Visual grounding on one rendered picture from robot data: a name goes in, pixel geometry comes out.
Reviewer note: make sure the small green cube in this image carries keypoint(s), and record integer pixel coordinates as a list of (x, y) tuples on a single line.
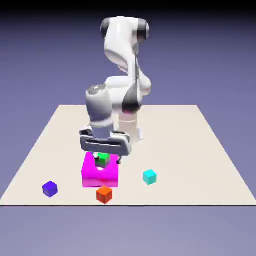
[(102, 159)]

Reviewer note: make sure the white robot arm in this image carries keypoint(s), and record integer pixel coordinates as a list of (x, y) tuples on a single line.
[(118, 60)]

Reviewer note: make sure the small blue cube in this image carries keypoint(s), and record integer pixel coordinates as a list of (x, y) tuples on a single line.
[(50, 189)]

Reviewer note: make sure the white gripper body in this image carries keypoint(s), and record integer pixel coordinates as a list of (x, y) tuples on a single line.
[(104, 144)]

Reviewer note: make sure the small cyan cube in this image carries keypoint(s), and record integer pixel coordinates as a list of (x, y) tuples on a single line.
[(149, 176)]

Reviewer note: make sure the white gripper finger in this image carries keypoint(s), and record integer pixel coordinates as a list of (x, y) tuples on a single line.
[(94, 155), (118, 160)]

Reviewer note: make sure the small orange cube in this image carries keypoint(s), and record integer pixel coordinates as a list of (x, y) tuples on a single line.
[(104, 194)]

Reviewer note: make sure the large magenta box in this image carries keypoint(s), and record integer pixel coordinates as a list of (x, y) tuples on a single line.
[(100, 176)]

